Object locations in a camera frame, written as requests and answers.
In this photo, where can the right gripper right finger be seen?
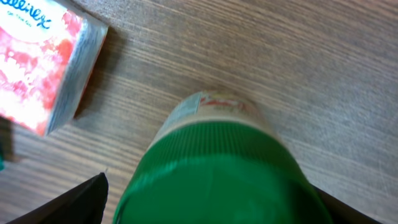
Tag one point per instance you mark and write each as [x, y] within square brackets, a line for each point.
[341, 212]

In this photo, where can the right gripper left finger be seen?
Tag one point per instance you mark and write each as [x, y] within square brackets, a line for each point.
[84, 204]

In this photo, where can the green 3M gloves package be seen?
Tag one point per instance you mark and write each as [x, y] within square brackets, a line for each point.
[1, 159]

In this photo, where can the green lid jar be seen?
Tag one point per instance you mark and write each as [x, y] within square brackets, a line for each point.
[216, 160]

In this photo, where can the red Kleenex tissue pack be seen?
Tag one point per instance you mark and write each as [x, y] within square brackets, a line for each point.
[48, 51]

